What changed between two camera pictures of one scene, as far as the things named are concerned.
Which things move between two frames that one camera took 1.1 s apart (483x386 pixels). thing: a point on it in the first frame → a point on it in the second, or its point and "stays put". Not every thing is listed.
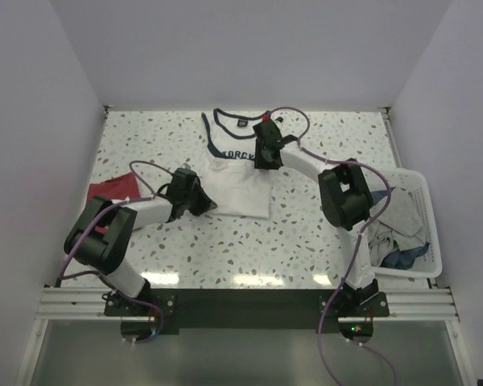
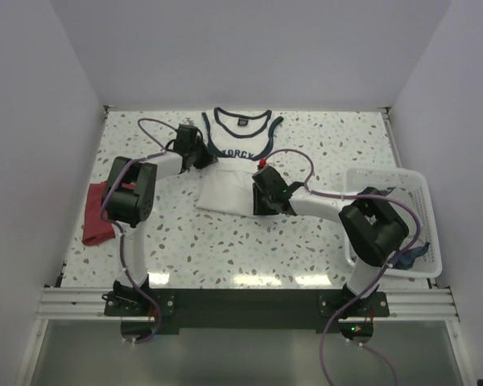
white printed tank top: x=233 y=186 stays put
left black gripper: x=205 y=202 → x=208 y=158
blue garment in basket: x=403 y=259 stays put
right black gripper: x=259 y=163 → x=258 y=208
